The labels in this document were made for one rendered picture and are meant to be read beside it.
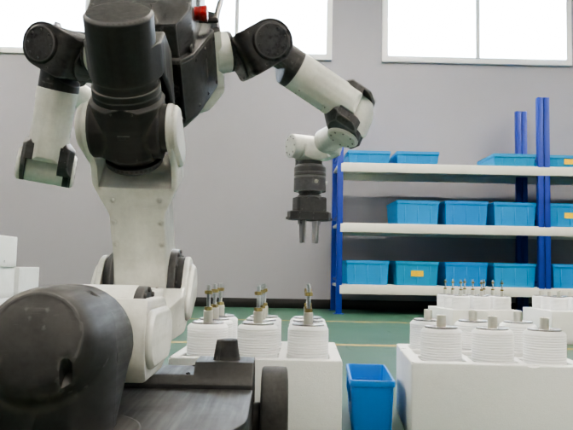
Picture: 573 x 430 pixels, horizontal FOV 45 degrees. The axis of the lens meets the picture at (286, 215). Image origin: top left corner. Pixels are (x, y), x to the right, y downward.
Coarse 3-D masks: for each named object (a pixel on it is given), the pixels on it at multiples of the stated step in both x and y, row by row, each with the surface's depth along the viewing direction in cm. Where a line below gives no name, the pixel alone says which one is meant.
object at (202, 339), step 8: (192, 328) 160; (200, 328) 159; (208, 328) 159; (216, 328) 159; (224, 328) 161; (192, 336) 160; (200, 336) 159; (208, 336) 159; (216, 336) 159; (224, 336) 161; (192, 344) 160; (200, 344) 159; (208, 344) 158; (192, 352) 159; (200, 352) 159; (208, 352) 158
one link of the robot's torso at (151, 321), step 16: (128, 304) 94; (144, 304) 95; (160, 304) 105; (144, 320) 93; (160, 320) 100; (144, 336) 93; (160, 336) 100; (144, 352) 93; (160, 352) 101; (128, 368) 93; (144, 368) 93
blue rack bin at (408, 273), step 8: (392, 264) 620; (400, 264) 604; (408, 264) 604; (416, 264) 604; (424, 264) 604; (432, 264) 604; (392, 272) 621; (400, 272) 604; (408, 272) 604; (416, 272) 604; (424, 272) 604; (432, 272) 605; (392, 280) 623; (400, 280) 604; (408, 280) 604; (416, 280) 603; (424, 280) 604; (432, 280) 604
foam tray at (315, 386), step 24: (168, 360) 156; (192, 360) 155; (264, 360) 155; (288, 360) 155; (312, 360) 155; (336, 360) 155; (288, 384) 154; (312, 384) 154; (336, 384) 154; (288, 408) 154; (312, 408) 154; (336, 408) 154
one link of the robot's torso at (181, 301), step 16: (96, 272) 137; (192, 272) 139; (112, 288) 105; (128, 288) 105; (144, 288) 106; (160, 288) 131; (176, 288) 133; (192, 288) 137; (176, 304) 129; (192, 304) 138; (176, 320) 130; (176, 336) 132
